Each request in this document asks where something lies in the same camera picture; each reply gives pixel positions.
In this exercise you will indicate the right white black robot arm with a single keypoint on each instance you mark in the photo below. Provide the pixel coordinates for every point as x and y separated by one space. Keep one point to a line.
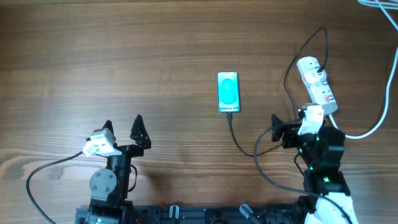
330 199

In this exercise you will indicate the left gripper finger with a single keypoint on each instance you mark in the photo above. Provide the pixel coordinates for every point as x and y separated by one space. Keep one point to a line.
139 133
109 126

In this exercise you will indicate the turquoise Galaxy smartphone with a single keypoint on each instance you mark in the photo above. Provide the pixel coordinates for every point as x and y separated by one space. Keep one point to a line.
228 92

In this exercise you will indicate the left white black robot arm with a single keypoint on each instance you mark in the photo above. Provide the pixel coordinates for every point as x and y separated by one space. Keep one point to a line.
110 186

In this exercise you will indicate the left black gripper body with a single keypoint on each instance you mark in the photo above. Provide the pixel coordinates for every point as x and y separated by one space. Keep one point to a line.
130 150

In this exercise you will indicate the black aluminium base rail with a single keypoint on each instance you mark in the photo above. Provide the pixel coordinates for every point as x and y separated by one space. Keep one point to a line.
279 213

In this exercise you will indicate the white power strip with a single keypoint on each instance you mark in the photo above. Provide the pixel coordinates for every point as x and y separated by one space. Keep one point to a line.
320 93

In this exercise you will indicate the white charger plug adapter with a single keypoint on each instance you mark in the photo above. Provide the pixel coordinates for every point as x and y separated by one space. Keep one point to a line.
313 76

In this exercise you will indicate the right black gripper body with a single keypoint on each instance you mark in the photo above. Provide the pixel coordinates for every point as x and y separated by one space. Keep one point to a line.
293 139

